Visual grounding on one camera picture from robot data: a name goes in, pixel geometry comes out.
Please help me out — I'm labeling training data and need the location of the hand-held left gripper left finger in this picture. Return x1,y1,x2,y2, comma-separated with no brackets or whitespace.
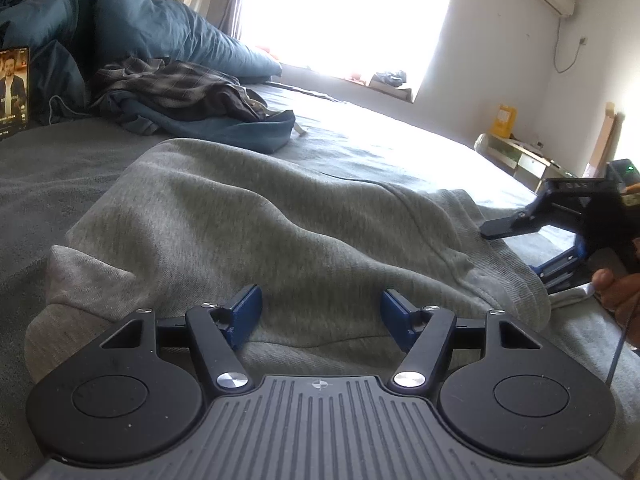
99,284,263,397

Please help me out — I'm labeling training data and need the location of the pale wooden desk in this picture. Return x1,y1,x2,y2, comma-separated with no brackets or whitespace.
482,132,576,193

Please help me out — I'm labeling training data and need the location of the black wall cable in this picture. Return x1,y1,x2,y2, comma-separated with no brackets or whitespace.
552,15,587,73

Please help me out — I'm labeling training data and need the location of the windowsill box with clothes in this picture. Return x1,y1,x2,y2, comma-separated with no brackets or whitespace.
367,70,413,101

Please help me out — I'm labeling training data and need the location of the yellow box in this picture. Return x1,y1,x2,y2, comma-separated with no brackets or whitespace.
492,104,521,138

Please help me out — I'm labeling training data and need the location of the bright window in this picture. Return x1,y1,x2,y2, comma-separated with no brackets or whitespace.
235,0,461,103

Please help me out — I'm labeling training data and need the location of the dark blue garment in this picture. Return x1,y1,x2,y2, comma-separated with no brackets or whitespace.
97,92,297,155

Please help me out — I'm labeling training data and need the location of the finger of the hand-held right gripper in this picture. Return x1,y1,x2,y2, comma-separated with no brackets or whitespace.
535,237,590,293
480,195,583,240

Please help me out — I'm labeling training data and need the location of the person's right hand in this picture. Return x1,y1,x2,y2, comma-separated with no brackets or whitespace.
591,269,640,351

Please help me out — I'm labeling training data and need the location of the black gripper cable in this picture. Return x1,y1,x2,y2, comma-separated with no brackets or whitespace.
605,295,640,388

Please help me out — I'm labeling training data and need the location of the white folded garment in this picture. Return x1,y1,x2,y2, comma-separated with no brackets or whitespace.
547,282,598,308

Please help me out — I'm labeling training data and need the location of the grey sweatshirt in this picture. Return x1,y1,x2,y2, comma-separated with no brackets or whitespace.
25,137,553,396

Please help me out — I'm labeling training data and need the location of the teal duvet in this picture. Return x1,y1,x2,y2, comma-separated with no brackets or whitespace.
0,0,283,128

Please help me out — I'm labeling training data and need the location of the tall cardboard piece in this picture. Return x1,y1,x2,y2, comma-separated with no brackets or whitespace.
584,102,626,178

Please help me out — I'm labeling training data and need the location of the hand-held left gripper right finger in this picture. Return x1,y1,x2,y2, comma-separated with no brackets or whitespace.
380,288,543,396

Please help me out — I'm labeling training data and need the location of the phone with lit screen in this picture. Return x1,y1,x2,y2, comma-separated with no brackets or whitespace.
0,46,32,141

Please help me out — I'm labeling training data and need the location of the grey bed sheet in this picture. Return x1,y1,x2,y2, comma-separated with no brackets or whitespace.
0,82,640,480

